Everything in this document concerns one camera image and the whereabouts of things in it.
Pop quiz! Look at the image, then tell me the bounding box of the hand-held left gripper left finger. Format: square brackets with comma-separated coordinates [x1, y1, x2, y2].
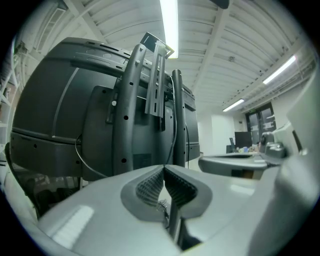
[37, 164, 184, 256]

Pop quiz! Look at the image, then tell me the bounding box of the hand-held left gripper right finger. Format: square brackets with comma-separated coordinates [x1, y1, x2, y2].
[163, 149, 317, 256]

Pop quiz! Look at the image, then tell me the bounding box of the black television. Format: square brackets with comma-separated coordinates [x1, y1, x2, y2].
[9, 36, 201, 183]

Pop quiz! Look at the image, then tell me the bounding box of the black device with yellow frame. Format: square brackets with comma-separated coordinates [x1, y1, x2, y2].
[139, 31, 175, 59]

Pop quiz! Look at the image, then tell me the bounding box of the ceiling light strip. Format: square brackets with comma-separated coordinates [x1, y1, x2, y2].
[262, 55, 298, 85]
[222, 98, 246, 113]

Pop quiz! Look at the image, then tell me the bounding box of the long ceiling light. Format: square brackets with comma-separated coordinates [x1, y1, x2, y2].
[159, 0, 180, 60]

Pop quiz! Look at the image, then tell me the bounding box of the glass double door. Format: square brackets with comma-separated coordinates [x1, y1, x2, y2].
[244, 102, 277, 146]

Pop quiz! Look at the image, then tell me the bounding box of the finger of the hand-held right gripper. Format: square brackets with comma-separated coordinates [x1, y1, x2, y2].
[198, 152, 270, 174]

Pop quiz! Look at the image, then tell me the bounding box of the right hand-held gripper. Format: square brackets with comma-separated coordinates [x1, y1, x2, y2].
[260, 71, 318, 161]

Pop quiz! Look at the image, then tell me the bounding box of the grey TV mount bracket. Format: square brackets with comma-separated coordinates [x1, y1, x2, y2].
[144, 41, 168, 119]

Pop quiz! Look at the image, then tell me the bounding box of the black monitor near door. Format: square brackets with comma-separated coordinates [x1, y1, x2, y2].
[234, 131, 253, 154]

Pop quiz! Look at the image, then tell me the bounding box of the black TV stand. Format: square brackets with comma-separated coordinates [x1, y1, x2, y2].
[111, 43, 188, 176]

